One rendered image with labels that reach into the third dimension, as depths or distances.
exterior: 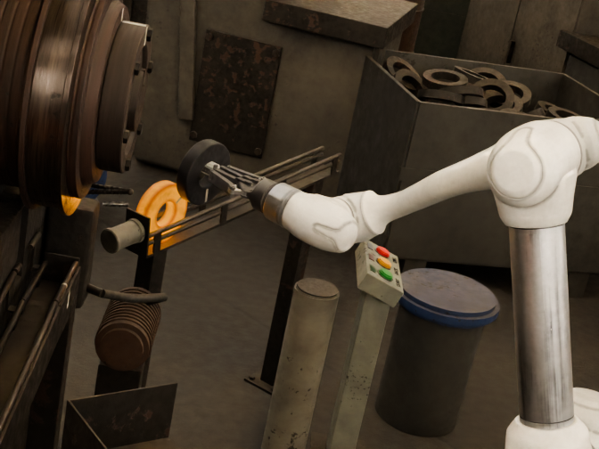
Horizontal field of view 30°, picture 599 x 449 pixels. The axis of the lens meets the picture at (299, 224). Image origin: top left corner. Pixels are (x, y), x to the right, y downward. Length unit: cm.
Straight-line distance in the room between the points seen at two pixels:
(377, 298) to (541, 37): 335
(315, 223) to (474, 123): 190
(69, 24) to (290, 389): 139
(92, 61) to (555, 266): 89
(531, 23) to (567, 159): 411
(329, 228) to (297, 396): 75
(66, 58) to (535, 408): 104
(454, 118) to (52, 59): 246
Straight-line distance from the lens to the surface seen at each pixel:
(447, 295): 329
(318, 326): 290
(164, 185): 267
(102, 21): 200
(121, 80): 198
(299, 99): 478
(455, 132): 419
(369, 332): 297
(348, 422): 310
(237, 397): 338
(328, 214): 237
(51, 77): 191
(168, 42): 492
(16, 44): 196
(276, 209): 243
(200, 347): 362
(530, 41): 608
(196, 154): 254
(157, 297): 262
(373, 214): 249
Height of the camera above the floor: 170
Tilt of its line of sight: 21 degrees down
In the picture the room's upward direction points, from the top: 12 degrees clockwise
